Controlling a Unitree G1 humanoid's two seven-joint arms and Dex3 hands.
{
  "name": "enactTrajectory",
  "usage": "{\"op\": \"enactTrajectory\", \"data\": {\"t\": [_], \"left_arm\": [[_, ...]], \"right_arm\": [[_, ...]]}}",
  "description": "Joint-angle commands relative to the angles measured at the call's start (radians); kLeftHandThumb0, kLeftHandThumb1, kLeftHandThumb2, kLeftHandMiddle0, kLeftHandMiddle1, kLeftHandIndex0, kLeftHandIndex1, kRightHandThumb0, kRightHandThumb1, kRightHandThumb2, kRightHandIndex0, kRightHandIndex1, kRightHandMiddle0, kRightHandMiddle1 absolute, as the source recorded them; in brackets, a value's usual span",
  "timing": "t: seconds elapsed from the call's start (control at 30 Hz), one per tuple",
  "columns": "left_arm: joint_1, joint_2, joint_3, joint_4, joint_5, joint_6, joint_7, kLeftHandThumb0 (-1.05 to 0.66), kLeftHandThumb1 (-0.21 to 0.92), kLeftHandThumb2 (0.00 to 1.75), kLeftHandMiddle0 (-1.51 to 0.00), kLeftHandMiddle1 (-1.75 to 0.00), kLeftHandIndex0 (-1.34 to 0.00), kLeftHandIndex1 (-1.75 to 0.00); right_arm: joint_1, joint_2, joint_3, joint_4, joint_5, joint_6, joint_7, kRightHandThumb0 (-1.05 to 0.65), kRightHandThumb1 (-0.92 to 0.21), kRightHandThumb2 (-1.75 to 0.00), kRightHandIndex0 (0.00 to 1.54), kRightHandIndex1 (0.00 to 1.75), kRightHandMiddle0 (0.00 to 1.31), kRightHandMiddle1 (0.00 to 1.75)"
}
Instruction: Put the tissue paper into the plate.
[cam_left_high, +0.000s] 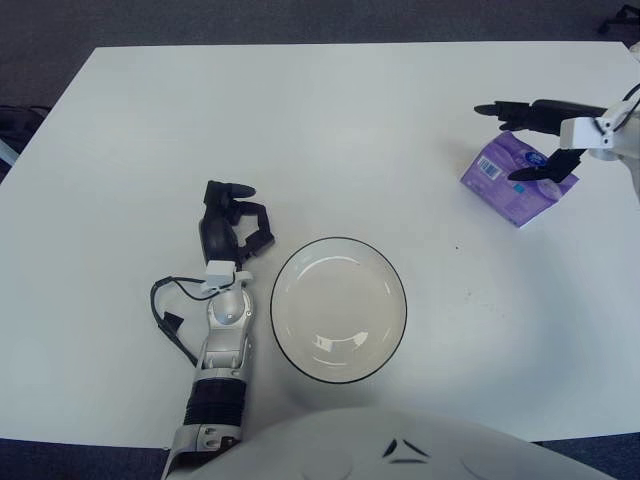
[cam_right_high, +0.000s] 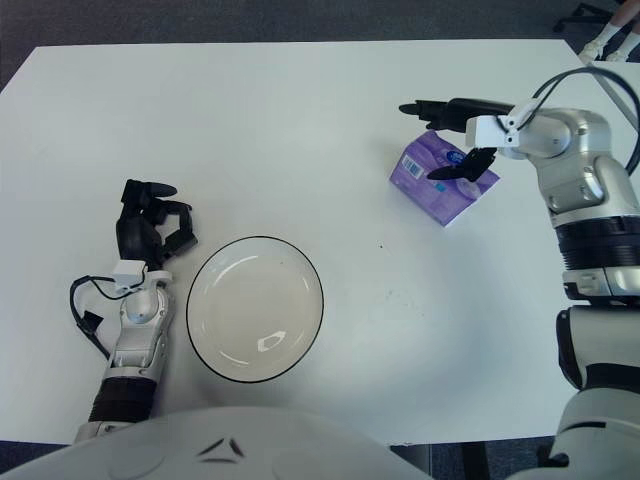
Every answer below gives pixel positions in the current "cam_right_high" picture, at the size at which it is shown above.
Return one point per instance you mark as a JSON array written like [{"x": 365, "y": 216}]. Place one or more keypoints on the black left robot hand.
[{"x": 132, "y": 232}]

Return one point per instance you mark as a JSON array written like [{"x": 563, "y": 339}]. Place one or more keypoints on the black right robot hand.
[{"x": 450, "y": 112}]

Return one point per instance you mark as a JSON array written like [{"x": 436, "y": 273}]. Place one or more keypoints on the purple tissue paper pack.
[{"x": 425, "y": 190}]

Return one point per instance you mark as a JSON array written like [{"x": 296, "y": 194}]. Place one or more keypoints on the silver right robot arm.
[{"x": 575, "y": 165}]

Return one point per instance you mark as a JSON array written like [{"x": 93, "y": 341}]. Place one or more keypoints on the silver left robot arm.
[{"x": 137, "y": 340}]

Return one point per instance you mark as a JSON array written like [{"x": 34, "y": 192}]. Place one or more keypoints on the white plate black rim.
[{"x": 255, "y": 305}]

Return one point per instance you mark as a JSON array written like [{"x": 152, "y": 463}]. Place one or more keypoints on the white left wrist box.
[{"x": 127, "y": 270}]

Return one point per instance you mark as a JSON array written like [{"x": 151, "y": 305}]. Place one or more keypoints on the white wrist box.
[
  {"x": 485, "y": 132},
  {"x": 127, "y": 270}
]

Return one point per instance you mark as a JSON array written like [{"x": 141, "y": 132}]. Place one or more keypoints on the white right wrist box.
[{"x": 485, "y": 132}]

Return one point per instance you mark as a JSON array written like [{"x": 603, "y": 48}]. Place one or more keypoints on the black office chair base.
[{"x": 575, "y": 21}]

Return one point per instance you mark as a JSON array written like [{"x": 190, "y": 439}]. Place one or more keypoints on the person leg white sock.
[
  {"x": 610, "y": 32},
  {"x": 631, "y": 47}
]

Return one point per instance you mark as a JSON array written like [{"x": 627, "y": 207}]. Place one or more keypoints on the white side table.
[{"x": 627, "y": 70}]

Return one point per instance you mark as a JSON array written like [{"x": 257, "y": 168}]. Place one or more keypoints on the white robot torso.
[{"x": 150, "y": 450}]

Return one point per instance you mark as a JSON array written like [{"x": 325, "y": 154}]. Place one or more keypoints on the black table leg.
[{"x": 480, "y": 460}]

